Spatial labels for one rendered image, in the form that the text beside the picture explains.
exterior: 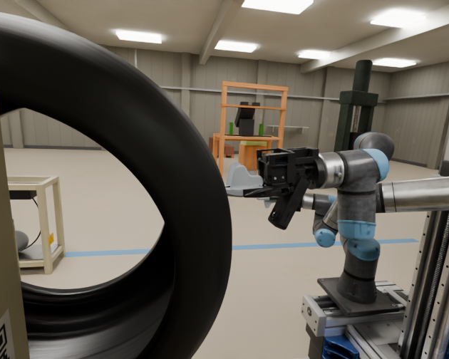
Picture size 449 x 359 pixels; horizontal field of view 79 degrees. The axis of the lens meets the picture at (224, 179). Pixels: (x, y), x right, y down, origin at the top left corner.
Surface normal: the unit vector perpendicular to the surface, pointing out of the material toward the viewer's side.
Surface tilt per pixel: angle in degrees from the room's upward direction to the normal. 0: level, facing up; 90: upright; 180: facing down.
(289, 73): 90
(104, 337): 16
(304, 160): 91
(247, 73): 90
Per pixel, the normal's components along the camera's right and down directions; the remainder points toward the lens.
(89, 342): -0.12, -0.96
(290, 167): 0.22, 0.24
